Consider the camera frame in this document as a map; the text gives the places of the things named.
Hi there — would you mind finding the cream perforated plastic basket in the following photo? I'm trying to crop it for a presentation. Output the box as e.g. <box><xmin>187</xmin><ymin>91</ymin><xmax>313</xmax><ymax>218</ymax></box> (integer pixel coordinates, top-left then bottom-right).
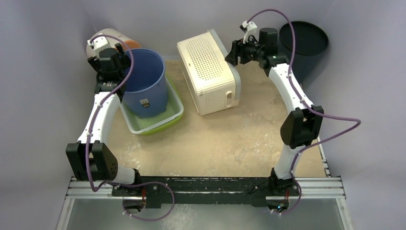
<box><xmin>177</xmin><ymin>29</ymin><xmax>241</xmax><ymax>115</ymax></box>

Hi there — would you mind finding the large blue plastic bucket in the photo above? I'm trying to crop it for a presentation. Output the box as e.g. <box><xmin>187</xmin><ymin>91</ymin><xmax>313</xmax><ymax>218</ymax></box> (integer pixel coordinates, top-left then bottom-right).
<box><xmin>123</xmin><ymin>48</ymin><xmax>169</xmax><ymax>118</ymax></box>

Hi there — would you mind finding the dark navy round bin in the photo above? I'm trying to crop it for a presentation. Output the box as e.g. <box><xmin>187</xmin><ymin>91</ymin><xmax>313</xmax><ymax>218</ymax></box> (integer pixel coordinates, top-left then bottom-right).
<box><xmin>278</xmin><ymin>21</ymin><xmax>329</xmax><ymax>84</ymax></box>

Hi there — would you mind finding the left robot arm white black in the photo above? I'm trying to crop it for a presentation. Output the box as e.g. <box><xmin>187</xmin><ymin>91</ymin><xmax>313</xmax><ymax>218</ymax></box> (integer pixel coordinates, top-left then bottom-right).
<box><xmin>66</xmin><ymin>43</ymin><xmax>143</xmax><ymax>196</ymax></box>

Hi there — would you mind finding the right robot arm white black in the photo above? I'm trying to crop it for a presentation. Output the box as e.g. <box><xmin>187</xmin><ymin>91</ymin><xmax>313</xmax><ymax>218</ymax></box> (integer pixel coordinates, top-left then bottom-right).
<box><xmin>225</xmin><ymin>28</ymin><xmax>324</xmax><ymax>195</ymax></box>

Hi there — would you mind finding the white cylindrical drawer box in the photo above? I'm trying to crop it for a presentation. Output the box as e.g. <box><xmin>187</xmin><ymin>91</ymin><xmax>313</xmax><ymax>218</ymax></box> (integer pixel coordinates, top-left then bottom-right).
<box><xmin>92</xmin><ymin>28</ymin><xmax>141</xmax><ymax>49</ymax></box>

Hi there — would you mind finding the white green strainer tray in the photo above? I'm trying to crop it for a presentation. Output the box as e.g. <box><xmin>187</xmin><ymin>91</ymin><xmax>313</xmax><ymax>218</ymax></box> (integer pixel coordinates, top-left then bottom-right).
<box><xmin>120</xmin><ymin>77</ymin><xmax>184</xmax><ymax>135</ymax></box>

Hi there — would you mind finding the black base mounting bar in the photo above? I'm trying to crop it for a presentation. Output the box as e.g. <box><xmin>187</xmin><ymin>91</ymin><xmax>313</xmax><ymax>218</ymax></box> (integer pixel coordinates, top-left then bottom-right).
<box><xmin>112</xmin><ymin>176</ymin><xmax>301</xmax><ymax>209</ymax></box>

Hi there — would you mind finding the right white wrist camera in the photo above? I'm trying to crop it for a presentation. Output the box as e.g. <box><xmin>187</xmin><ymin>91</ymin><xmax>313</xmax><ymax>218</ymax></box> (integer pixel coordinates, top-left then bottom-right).
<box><xmin>239</xmin><ymin>21</ymin><xmax>258</xmax><ymax>44</ymax></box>

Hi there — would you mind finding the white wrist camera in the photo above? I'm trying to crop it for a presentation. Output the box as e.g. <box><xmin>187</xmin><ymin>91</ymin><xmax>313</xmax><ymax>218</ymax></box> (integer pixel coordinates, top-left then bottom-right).
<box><xmin>239</xmin><ymin>21</ymin><xmax>258</xmax><ymax>44</ymax></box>
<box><xmin>86</xmin><ymin>36</ymin><xmax>112</xmax><ymax>58</ymax></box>

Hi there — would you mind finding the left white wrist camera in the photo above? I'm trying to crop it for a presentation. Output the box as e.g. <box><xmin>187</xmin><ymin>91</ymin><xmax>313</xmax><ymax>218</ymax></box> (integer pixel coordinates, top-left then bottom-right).
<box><xmin>86</xmin><ymin>36</ymin><xmax>112</xmax><ymax>58</ymax></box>

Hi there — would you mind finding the aluminium rail frame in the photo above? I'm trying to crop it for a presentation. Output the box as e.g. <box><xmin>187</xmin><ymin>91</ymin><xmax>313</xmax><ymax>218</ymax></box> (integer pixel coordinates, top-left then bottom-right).
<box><xmin>56</xmin><ymin>144</ymin><xmax>354</xmax><ymax>230</ymax></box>

